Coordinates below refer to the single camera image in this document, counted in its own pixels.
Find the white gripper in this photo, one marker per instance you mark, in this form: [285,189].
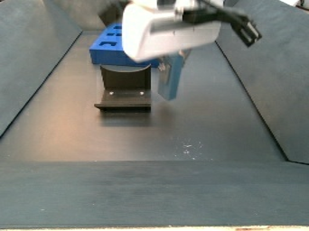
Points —
[154,31]

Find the light blue rectangular block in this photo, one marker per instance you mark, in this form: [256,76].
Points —
[170,68]

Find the blue shape sorting board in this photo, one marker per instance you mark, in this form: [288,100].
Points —
[107,51]

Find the dark curved holder stand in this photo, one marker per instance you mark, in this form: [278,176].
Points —
[127,89]

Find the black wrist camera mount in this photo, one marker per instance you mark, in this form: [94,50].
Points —
[210,12]

